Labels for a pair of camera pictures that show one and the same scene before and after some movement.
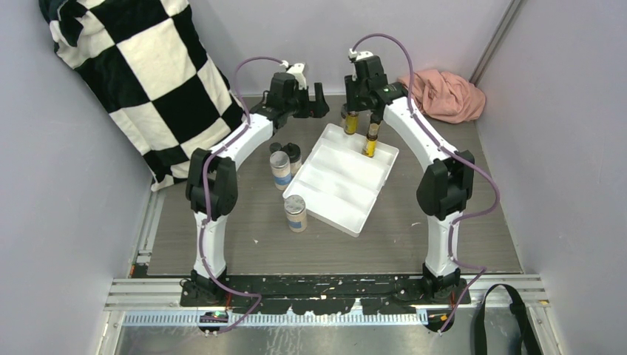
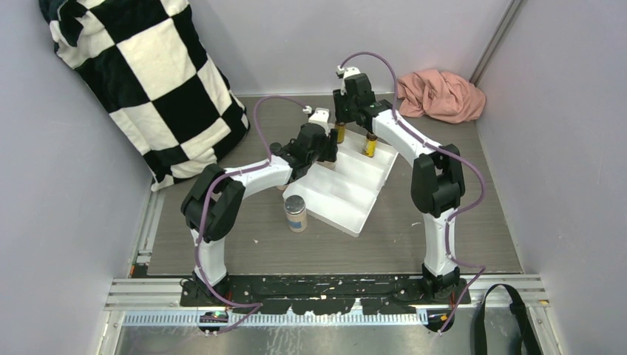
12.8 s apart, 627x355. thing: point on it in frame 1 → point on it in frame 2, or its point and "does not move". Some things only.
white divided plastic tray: [339, 183] does not move
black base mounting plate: [333, 294] does not move
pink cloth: [444, 96] does not move
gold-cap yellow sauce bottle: [351, 122] → [341, 132]
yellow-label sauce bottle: [370, 145] does not move
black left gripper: [316, 109] → [330, 144]
